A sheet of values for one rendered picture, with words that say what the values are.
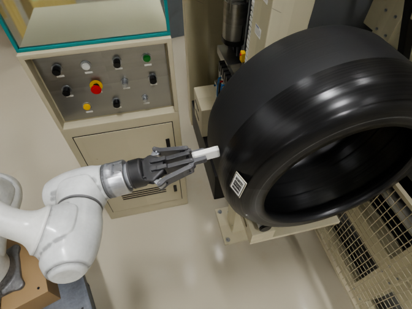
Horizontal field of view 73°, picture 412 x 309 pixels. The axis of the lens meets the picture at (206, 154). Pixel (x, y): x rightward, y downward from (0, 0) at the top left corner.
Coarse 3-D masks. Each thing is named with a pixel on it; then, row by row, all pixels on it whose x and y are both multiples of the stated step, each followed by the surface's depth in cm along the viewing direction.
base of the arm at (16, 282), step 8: (16, 248) 106; (16, 256) 103; (16, 264) 101; (8, 272) 96; (16, 272) 99; (8, 280) 96; (16, 280) 98; (0, 288) 94; (8, 288) 96; (16, 288) 96; (0, 296) 95
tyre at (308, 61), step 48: (288, 48) 64; (336, 48) 60; (384, 48) 62; (240, 96) 67; (288, 96) 57; (336, 96) 54; (384, 96) 54; (240, 144) 63; (288, 144) 57; (336, 144) 106; (384, 144) 91; (288, 192) 104; (336, 192) 100
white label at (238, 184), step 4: (236, 172) 65; (236, 176) 66; (240, 176) 65; (232, 180) 68; (236, 180) 67; (240, 180) 65; (244, 180) 64; (232, 184) 68; (236, 184) 67; (240, 184) 66; (244, 184) 64; (232, 188) 69; (236, 188) 68; (240, 188) 66; (244, 188) 65; (236, 192) 68; (240, 192) 67
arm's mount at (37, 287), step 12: (12, 240) 110; (24, 252) 106; (24, 264) 103; (36, 264) 103; (24, 276) 100; (36, 276) 100; (24, 288) 98; (36, 288) 97; (48, 288) 98; (12, 300) 95; (24, 300) 95; (36, 300) 97; (48, 300) 101
